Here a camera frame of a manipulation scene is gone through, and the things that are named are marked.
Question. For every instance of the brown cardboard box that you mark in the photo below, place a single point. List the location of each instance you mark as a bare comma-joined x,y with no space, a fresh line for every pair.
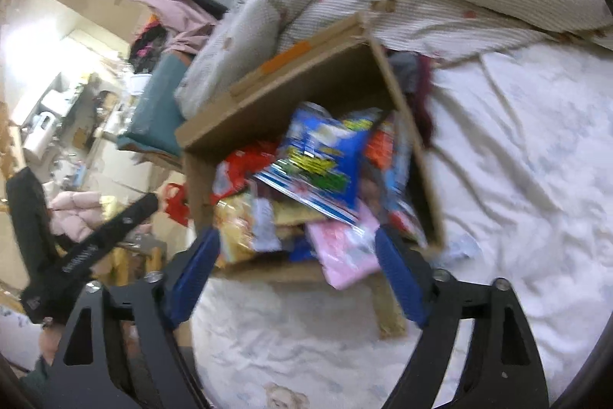
311,88

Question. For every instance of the pink puffer jacket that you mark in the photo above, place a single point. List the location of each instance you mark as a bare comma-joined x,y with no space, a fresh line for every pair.
76,207

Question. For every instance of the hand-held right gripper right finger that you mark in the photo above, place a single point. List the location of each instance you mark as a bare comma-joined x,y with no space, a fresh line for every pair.
400,279

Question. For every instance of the pink snack packet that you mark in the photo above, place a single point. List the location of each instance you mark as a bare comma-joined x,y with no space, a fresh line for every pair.
340,255

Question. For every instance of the person's left forearm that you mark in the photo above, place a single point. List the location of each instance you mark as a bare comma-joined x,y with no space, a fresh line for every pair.
45,342

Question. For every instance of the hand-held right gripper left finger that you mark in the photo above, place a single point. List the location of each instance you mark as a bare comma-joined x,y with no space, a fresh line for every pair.
196,275

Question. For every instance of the yellow orange chips packet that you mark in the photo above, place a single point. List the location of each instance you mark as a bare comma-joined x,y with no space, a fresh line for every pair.
234,227

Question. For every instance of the wooden stool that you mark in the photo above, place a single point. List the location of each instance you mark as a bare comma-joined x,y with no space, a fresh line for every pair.
139,260

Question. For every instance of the red white snack packet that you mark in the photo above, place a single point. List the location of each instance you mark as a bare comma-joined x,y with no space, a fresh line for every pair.
383,150

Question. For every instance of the large cardboard carton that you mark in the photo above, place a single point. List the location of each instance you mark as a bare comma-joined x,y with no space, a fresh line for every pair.
139,179

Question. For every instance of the red bag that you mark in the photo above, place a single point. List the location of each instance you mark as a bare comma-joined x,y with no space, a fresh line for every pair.
177,203

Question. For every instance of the white appliance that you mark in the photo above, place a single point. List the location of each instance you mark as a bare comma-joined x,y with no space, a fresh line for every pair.
38,133

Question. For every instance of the dark patterned clothing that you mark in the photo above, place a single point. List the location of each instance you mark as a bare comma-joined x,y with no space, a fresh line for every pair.
148,40

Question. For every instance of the dark red cloth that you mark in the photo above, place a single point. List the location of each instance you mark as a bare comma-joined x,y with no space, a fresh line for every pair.
416,97

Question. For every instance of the gold foil bag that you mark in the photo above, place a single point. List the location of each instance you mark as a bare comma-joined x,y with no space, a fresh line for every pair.
109,205

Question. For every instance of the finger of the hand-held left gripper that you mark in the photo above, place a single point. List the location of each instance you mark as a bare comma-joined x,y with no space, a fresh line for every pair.
110,236

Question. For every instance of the yellow peanut packet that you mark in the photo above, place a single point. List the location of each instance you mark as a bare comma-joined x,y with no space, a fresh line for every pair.
297,215

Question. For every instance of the pink cloth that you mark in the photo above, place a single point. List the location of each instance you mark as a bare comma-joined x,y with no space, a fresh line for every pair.
158,1

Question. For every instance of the teal cushion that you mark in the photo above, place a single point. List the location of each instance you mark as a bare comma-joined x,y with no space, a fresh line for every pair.
153,112

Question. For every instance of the blue yellow snack bag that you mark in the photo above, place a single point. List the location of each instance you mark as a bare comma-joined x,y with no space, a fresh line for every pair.
325,155

